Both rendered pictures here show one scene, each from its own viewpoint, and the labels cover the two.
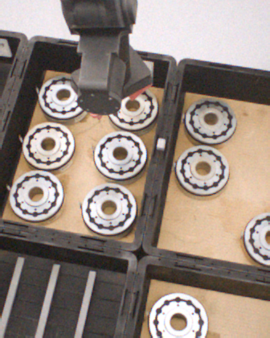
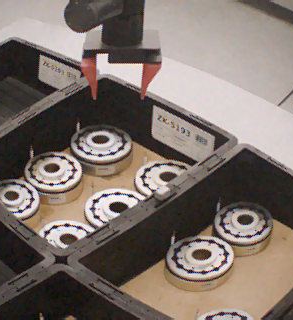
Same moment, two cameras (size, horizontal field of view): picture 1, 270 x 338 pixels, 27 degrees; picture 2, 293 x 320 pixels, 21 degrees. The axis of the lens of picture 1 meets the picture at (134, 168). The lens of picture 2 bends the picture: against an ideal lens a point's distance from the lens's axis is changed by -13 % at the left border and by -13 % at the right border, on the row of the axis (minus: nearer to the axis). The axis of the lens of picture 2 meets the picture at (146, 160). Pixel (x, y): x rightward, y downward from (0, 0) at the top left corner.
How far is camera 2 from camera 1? 63 cm
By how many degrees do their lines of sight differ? 34
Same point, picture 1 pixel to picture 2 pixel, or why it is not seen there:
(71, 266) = (5, 268)
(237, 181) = (232, 287)
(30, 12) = not seen: hidden behind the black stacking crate
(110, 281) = not seen: hidden behind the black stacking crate
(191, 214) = (159, 294)
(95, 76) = not seen: outside the picture
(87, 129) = (103, 186)
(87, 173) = (73, 217)
